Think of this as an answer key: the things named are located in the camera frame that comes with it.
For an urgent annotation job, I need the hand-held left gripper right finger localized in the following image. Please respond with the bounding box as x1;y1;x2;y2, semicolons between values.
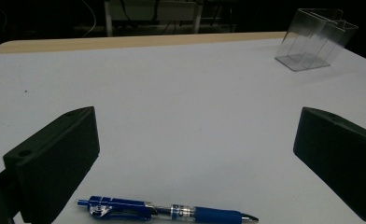
292;106;366;224

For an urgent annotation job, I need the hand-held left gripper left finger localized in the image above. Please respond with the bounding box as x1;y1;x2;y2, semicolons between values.
2;105;101;224

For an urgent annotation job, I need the clear plastic pen holder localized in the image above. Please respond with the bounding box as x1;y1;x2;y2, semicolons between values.
274;7;359;73

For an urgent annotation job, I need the blue retractable pen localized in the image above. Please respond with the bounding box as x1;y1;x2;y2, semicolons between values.
77;195;260;224

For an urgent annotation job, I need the white cable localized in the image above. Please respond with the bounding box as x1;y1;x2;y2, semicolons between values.
80;0;97;38

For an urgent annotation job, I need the white metal table frame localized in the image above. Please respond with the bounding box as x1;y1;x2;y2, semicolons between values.
104;0;204;37

